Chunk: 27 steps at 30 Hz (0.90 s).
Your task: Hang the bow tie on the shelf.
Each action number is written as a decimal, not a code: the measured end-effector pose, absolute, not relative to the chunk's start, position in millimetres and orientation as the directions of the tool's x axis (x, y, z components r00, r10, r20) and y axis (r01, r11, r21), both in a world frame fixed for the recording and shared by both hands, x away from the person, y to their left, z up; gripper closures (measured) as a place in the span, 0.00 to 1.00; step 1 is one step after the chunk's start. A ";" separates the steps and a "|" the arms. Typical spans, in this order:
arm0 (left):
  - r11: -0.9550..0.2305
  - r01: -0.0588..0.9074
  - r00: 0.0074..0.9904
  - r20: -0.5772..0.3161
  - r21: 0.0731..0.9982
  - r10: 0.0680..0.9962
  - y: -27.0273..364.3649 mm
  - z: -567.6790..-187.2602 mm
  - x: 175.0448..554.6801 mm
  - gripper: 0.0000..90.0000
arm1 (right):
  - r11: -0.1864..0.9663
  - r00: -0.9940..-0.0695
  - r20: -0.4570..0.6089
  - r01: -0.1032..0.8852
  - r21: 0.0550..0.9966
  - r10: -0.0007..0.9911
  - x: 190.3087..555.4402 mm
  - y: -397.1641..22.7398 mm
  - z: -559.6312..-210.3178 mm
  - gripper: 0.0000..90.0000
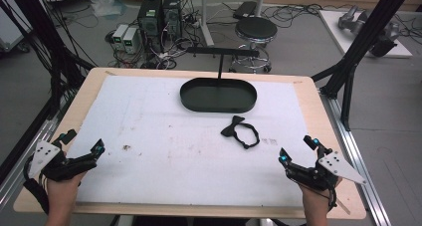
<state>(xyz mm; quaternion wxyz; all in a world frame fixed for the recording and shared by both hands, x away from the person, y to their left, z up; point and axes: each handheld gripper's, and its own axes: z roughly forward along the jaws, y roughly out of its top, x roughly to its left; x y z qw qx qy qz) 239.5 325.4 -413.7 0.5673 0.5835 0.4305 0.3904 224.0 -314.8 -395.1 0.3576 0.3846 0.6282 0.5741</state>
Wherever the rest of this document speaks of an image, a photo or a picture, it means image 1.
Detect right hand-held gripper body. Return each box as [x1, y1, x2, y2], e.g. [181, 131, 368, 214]
[308, 150, 368, 192]

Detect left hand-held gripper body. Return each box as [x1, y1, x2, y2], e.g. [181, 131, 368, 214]
[27, 139, 75, 183]

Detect black bow tie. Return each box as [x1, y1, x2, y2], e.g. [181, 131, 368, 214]
[220, 114, 261, 150]

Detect black oval tray with T-bar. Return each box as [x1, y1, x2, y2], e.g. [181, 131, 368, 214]
[179, 46, 261, 114]

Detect person's right hand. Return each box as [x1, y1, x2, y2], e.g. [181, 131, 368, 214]
[296, 177, 343, 218]

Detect person's left hand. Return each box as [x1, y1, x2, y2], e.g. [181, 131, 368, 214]
[46, 171, 88, 218]

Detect white table mat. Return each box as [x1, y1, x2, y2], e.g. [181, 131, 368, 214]
[75, 74, 317, 208]

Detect white floor board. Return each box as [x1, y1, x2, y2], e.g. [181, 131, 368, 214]
[317, 9, 414, 59]

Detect grey power supply unit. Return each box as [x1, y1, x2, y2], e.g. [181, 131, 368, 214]
[122, 26, 139, 55]
[111, 23, 129, 52]

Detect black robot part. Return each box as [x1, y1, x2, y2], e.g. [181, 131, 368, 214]
[368, 38, 398, 59]

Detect white equipment case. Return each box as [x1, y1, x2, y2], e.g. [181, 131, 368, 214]
[0, 0, 34, 54]

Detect black round stool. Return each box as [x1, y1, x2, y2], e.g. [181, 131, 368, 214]
[228, 16, 279, 75]

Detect grey robot part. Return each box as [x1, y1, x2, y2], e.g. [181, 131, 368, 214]
[337, 4, 402, 41]

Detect clear plastic bag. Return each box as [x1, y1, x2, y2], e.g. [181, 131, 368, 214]
[89, 0, 127, 19]

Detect black computer tower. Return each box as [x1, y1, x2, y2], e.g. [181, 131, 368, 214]
[161, 0, 183, 41]
[136, 0, 164, 54]

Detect black flat box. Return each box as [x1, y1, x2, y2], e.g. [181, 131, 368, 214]
[232, 0, 258, 21]

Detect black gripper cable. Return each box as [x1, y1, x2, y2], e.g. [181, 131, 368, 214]
[312, 177, 338, 213]

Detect black wrist strap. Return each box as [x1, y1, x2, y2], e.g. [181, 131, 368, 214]
[22, 154, 52, 216]

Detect black metal frame with cables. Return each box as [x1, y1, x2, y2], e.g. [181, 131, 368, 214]
[0, 0, 98, 124]

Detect black metal frame strut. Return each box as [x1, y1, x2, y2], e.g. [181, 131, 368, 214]
[311, 0, 416, 132]

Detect tangle of floor cables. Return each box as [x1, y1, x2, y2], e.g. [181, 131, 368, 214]
[105, 16, 213, 71]

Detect black floor cables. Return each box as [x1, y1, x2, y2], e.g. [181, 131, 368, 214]
[258, 2, 339, 30]

